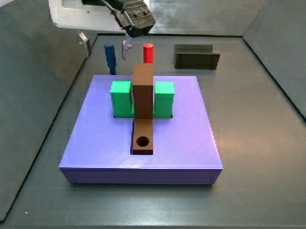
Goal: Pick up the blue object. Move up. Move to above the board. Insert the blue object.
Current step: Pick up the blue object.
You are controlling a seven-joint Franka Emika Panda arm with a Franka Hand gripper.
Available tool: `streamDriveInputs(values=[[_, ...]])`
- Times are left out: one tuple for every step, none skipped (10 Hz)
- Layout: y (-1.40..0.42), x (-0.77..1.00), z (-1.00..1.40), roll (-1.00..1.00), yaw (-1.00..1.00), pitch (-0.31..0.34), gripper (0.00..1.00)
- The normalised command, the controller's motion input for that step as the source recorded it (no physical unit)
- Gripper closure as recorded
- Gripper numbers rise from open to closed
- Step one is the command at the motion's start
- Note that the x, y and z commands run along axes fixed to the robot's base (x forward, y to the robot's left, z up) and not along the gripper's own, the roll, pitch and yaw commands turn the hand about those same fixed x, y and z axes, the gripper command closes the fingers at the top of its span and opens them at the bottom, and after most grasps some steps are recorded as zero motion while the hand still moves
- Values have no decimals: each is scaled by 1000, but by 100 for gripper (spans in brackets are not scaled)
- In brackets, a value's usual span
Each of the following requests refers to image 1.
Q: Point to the red cylinder peg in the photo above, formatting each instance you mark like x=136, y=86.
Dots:
x=147, y=53

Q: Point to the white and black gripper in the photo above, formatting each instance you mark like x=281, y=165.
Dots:
x=111, y=16

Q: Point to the right green block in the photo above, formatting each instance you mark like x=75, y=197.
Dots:
x=163, y=99

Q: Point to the black slotted holder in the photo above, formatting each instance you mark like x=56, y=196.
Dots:
x=193, y=56

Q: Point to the brown L-shaped block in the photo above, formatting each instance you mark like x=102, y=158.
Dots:
x=142, y=144

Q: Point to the left green block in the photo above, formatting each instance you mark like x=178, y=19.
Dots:
x=120, y=99

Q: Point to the purple board base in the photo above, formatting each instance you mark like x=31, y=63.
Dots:
x=98, y=153

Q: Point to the green block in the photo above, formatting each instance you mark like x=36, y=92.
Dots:
x=163, y=99
x=120, y=99

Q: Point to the blue cylinder peg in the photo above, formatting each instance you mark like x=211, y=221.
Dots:
x=111, y=58

